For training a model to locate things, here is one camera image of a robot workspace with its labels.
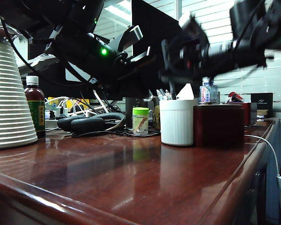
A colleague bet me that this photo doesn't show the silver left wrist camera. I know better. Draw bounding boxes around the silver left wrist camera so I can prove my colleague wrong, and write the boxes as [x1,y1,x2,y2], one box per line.
[118,25,144,52]

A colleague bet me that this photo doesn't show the white power strip with plugs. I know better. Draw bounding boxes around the white power strip with plugs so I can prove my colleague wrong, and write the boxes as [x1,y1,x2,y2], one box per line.
[44,96,92,128]

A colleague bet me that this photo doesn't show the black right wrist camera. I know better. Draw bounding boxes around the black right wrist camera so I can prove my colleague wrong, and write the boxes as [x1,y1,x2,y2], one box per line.
[177,13,210,47]

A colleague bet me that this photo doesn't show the black wire coaster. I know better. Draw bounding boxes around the black wire coaster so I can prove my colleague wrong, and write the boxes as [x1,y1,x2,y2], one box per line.
[114,126,161,137]

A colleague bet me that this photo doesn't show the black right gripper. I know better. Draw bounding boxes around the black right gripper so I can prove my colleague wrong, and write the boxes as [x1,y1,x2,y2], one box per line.
[159,37,210,83]

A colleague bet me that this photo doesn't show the large black monitor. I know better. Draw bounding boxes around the large black monitor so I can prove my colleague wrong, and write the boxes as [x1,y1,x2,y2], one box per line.
[131,0,181,97]

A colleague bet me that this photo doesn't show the dark red wooden box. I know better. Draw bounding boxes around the dark red wooden box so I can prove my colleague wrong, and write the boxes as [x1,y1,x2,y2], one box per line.
[193,104,245,148]

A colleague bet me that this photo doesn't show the black AOC monitor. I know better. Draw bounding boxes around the black AOC monitor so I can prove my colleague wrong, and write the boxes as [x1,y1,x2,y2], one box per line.
[27,44,124,102]

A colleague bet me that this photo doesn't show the clear water bottle blue label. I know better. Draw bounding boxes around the clear water bottle blue label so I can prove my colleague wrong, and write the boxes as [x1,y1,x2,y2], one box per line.
[199,77,218,105]

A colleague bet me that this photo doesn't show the dark mug steel lid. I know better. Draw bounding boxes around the dark mug steel lid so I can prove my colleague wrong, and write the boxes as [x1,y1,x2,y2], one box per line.
[125,96,160,129]

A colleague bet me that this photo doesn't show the gold and black tin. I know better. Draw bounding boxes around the gold and black tin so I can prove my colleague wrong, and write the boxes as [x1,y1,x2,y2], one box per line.
[256,109,270,122]

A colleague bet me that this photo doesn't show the black box with logo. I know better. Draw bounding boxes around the black box with logo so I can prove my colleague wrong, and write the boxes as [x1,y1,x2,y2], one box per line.
[250,92,274,118]

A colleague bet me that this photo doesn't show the white ribbed thermos jug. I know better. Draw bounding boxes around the white ribbed thermos jug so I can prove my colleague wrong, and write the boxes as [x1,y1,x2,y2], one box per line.
[0,23,38,150]

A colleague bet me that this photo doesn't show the grey model aircraft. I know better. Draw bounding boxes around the grey model aircraft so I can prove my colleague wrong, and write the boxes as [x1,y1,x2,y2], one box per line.
[18,53,61,77]

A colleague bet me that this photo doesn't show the dark drink bottle white cap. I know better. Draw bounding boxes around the dark drink bottle white cap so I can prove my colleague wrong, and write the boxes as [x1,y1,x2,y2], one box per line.
[24,75,46,139]

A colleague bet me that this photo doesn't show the white charging cable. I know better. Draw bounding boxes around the white charging cable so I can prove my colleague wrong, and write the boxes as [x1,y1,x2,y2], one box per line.
[244,134,281,225]

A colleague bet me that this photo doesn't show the white tissue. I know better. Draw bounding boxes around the white tissue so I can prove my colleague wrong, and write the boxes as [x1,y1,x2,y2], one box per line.
[176,83,194,101]

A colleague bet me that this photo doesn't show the yellowish figurine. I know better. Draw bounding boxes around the yellowish figurine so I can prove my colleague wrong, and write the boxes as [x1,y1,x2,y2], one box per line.
[153,105,161,131]

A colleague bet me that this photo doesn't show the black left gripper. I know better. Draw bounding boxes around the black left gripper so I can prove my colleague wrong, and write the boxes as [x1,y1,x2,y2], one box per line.
[93,53,156,102]

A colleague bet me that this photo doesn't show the red and black ornament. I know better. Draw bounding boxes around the red and black ornament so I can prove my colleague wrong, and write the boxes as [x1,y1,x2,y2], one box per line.
[226,91,246,104]

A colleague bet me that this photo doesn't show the white ribbed pen holder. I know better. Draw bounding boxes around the white ribbed pen holder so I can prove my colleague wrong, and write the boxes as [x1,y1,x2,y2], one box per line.
[159,99,194,147]

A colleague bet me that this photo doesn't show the clear jar green lid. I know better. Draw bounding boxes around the clear jar green lid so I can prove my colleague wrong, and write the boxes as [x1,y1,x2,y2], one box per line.
[132,107,149,136]

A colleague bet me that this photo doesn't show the small red box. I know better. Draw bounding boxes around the small red box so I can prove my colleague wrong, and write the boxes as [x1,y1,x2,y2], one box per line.
[241,102,258,127]

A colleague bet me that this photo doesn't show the black headphones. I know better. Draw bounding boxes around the black headphones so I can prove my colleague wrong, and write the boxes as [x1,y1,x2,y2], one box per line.
[57,112,126,136]

